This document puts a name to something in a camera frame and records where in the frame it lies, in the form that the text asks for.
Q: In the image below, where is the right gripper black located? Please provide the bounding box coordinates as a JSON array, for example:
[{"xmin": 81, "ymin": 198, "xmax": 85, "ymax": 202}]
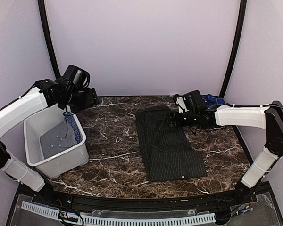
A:
[{"xmin": 164, "ymin": 110, "xmax": 199, "ymax": 129}]

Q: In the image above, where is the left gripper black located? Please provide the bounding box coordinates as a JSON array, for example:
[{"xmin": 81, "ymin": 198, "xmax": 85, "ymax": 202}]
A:
[{"xmin": 61, "ymin": 87, "xmax": 99, "ymax": 113}]

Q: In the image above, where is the black pinstriped long sleeve shirt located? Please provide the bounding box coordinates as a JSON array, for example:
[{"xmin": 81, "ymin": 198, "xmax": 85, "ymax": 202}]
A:
[{"xmin": 135, "ymin": 106, "xmax": 207, "ymax": 182}]

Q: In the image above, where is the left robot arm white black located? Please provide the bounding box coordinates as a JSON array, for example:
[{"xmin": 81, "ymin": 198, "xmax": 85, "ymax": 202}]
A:
[{"xmin": 0, "ymin": 78, "xmax": 99, "ymax": 205}]

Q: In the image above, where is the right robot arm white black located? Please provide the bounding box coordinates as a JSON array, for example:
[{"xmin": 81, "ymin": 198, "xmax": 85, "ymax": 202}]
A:
[{"xmin": 166, "ymin": 101, "xmax": 283, "ymax": 204}]

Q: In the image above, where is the blue patterned shirt in bin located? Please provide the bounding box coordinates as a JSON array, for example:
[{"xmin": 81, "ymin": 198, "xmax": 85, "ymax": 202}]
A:
[{"xmin": 63, "ymin": 112, "xmax": 82, "ymax": 143}]

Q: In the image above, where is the grey button shirt in bin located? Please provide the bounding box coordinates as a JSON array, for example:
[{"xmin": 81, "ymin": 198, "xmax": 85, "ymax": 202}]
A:
[{"xmin": 40, "ymin": 129, "xmax": 76, "ymax": 159}]

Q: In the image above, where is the blue plaid folded shirt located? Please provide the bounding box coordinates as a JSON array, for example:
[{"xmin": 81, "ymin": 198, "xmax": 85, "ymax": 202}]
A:
[{"xmin": 201, "ymin": 94, "xmax": 225, "ymax": 109}]

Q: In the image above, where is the white plastic bin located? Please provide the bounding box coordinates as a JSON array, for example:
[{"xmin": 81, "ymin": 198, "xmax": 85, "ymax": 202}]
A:
[{"xmin": 24, "ymin": 105, "xmax": 89, "ymax": 178}]

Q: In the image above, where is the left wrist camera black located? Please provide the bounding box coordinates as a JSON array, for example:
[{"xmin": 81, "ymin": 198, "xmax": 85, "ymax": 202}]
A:
[{"xmin": 62, "ymin": 65, "xmax": 91, "ymax": 89}]

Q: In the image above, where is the black front rail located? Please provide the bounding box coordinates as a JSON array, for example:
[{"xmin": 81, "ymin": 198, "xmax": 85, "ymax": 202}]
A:
[{"xmin": 16, "ymin": 182, "xmax": 271, "ymax": 212}]

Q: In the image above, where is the left black frame post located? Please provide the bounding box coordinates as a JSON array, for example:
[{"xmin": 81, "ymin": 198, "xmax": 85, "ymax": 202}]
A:
[{"xmin": 37, "ymin": 0, "xmax": 61, "ymax": 79}]

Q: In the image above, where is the black frame post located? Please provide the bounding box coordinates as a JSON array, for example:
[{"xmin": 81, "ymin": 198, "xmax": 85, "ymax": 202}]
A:
[
  {"xmin": 37, "ymin": 0, "xmax": 61, "ymax": 79},
  {"xmin": 219, "ymin": 0, "xmax": 247, "ymax": 98}
]

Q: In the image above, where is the white slotted cable duct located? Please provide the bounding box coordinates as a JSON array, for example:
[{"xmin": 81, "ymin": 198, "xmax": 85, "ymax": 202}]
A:
[{"xmin": 21, "ymin": 201, "xmax": 216, "ymax": 226}]

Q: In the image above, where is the right black frame post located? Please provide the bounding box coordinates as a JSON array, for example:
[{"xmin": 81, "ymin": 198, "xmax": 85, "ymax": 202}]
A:
[{"xmin": 219, "ymin": 0, "xmax": 247, "ymax": 98}]

